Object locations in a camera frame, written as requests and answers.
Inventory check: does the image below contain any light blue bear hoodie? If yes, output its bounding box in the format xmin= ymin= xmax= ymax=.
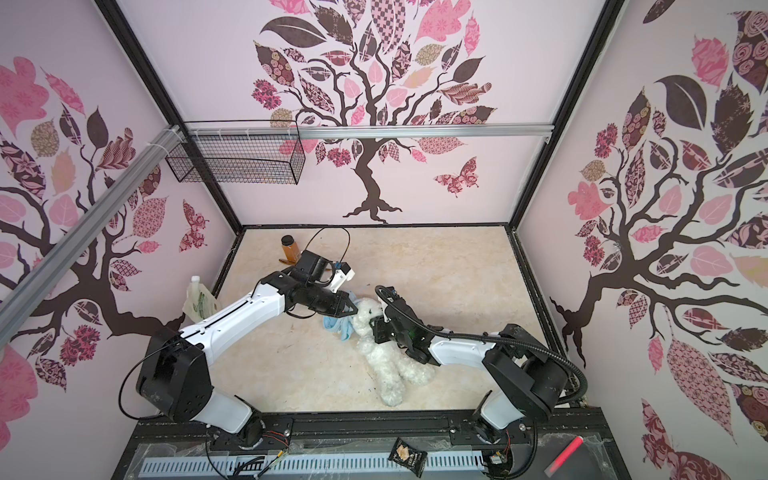
xmin=322 ymin=313 xmax=356 ymax=342

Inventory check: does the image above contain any white teddy bear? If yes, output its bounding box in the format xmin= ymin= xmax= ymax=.
xmin=351 ymin=298 xmax=436 ymax=407

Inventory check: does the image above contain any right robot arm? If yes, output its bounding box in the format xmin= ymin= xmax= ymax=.
xmin=372 ymin=285 xmax=574 ymax=431

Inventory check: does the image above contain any amber bottle black cap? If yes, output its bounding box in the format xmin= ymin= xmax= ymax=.
xmin=281 ymin=235 xmax=301 ymax=263

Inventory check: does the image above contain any white green pouch bottle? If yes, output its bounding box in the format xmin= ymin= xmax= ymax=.
xmin=182 ymin=276 xmax=221 ymax=323

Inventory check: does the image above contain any small dark snack packet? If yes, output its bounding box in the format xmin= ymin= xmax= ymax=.
xmin=388 ymin=437 xmax=428 ymax=478

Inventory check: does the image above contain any pink marker pen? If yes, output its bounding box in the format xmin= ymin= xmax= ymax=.
xmin=544 ymin=436 xmax=584 ymax=478

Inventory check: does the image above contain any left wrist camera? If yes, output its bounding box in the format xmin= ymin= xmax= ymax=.
xmin=328 ymin=263 xmax=355 ymax=293

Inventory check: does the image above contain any black wire basket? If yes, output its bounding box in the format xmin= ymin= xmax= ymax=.
xmin=165 ymin=120 xmax=307 ymax=185

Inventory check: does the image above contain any rear aluminium frame bar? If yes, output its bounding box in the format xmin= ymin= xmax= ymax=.
xmin=188 ymin=123 xmax=554 ymax=140

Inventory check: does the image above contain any aluminium frame bar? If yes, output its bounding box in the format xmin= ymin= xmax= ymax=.
xmin=1 ymin=126 xmax=183 ymax=345
xmin=188 ymin=123 xmax=554 ymax=140

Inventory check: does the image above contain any white slotted cable duct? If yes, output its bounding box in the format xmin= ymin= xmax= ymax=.
xmin=139 ymin=451 xmax=486 ymax=479

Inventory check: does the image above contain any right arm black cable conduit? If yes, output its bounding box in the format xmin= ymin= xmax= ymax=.
xmin=374 ymin=284 xmax=589 ymax=406

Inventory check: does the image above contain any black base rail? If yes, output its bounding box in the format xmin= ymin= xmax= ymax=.
xmin=131 ymin=409 xmax=607 ymax=451

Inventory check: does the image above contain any left aluminium frame bar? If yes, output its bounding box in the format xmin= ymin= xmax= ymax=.
xmin=1 ymin=126 xmax=183 ymax=345

